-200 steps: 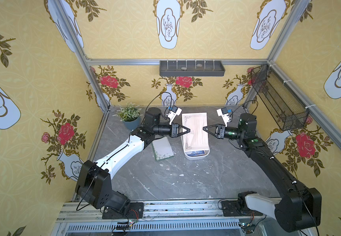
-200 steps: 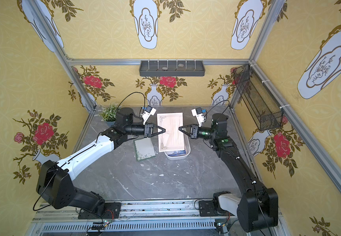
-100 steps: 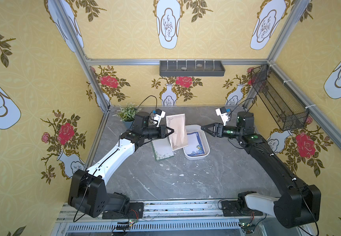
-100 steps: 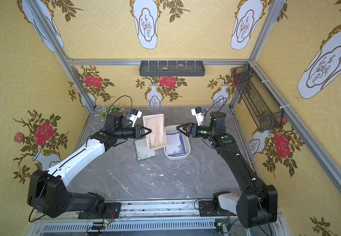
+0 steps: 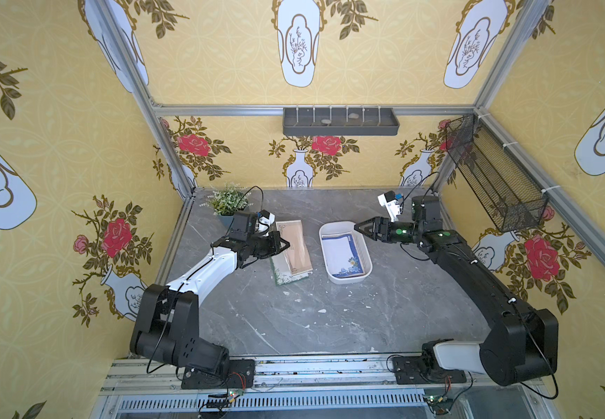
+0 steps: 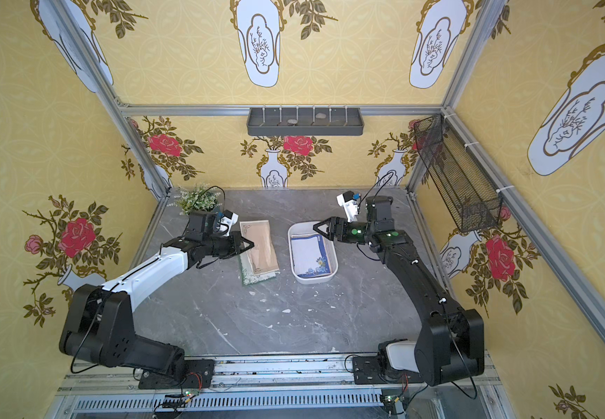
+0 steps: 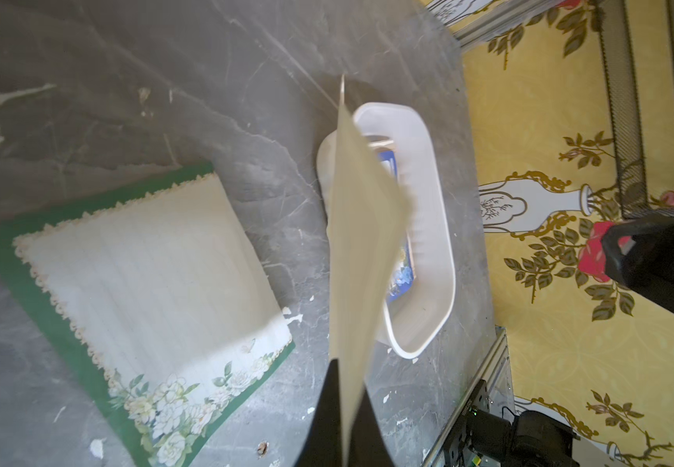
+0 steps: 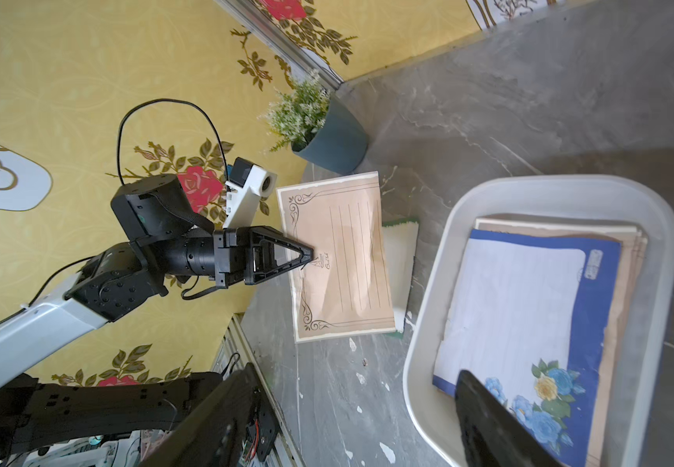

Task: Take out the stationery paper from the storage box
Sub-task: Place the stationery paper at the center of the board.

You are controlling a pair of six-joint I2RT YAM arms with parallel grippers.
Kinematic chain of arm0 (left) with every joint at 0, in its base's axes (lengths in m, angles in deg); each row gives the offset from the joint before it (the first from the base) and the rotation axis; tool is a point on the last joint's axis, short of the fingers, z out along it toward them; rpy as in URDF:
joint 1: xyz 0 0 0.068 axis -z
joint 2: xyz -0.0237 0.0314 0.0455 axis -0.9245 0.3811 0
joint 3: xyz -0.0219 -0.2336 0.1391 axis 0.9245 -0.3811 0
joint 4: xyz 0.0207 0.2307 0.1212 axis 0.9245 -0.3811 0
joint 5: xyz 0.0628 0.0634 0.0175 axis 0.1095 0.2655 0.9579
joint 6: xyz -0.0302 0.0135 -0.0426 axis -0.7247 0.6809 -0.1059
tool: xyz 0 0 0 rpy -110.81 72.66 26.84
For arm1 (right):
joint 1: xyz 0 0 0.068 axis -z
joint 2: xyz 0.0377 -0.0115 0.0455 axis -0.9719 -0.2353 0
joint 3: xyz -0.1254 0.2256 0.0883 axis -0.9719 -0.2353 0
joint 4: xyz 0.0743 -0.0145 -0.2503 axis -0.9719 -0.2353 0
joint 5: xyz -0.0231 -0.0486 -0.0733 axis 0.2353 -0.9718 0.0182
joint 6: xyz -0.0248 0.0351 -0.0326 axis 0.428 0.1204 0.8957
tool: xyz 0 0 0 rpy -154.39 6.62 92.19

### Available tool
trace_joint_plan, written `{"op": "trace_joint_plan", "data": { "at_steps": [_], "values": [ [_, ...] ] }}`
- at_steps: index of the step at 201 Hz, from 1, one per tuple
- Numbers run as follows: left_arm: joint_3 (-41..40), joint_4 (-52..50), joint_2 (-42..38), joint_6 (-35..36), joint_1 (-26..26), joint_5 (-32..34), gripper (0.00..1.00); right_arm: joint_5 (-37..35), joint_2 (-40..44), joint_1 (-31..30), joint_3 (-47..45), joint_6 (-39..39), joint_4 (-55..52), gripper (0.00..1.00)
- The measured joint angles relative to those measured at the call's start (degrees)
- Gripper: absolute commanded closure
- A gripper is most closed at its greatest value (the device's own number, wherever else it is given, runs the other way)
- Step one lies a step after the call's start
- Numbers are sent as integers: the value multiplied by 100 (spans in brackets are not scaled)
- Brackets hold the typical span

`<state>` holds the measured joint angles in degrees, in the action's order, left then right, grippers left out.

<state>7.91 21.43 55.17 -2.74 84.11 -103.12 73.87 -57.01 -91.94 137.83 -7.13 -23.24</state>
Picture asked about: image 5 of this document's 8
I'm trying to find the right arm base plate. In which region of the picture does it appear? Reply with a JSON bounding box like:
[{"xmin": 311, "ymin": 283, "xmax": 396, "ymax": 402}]
[{"xmin": 386, "ymin": 354, "xmax": 468, "ymax": 385}]

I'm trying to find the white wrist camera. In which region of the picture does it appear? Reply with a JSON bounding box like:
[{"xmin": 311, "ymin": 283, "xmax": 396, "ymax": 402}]
[
  {"xmin": 378, "ymin": 190, "xmax": 404, "ymax": 223},
  {"xmin": 256, "ymin": 209, "xmax": 276, "ymax": 236}
]

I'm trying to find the green bordered stationery paper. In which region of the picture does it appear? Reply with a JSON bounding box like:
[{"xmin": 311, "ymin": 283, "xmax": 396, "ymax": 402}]
[{"xmin": 270, "ymin": 253, "xmax": 312, "ymax": 286}]

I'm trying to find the potted green plant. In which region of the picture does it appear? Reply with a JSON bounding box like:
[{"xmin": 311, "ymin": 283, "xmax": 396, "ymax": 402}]
[{"xmin": 206, "ymin": 185, "xmax": 251, "ymax": 228}]

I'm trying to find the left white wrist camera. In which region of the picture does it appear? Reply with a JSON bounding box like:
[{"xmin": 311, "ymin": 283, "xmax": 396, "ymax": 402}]
[{"xmin": 256, "ymin": 209, "xmax": 276, "ymax": 236}]

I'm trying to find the black wire mesh basket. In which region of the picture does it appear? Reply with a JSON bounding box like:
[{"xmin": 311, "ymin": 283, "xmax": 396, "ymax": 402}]
[{"xmin": 445, "ymin": 115, "xmax": 549, "ymax": 232}]

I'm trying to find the white oval storage box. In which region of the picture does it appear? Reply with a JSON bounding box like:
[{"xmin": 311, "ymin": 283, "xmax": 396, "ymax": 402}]
[{"xmin": 319, "ymin": 221, "xmax": 372, "ymax": 286}]

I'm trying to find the grey wall shelf tray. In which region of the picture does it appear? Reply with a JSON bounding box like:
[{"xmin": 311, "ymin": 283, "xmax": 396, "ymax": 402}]
[{"xmin": 283, "ymin": 106, "xmax": 400, "ymax": 136}]

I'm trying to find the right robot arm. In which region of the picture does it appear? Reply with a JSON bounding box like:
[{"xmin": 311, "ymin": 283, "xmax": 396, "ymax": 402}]
[{"xmin": 354, "ymin": 196, "xmax": 559, "ymax": 387}]

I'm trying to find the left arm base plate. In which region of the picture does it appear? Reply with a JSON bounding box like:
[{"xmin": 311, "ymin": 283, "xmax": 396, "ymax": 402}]
[{"xmin": 181, "ymin": 359, "xmax": 255, "ymax": 389}]

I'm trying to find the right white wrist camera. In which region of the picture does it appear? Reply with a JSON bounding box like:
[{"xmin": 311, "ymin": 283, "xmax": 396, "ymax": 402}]
[{"xmin": 378, "ymin": 190, "xmax": 404, "ymax": 223}]

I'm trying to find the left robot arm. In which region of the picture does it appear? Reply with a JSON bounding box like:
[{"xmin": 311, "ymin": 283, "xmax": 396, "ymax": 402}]
[{"xmin": 130, "ymin": 209, "xmax": 290, "ymax": 383}]

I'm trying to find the blue floral stationery paper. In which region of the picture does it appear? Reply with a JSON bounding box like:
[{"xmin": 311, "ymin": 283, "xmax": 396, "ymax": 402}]
[{"xmin": 321, "ymin": 233, "xmax": 365, "ymax": 279}]

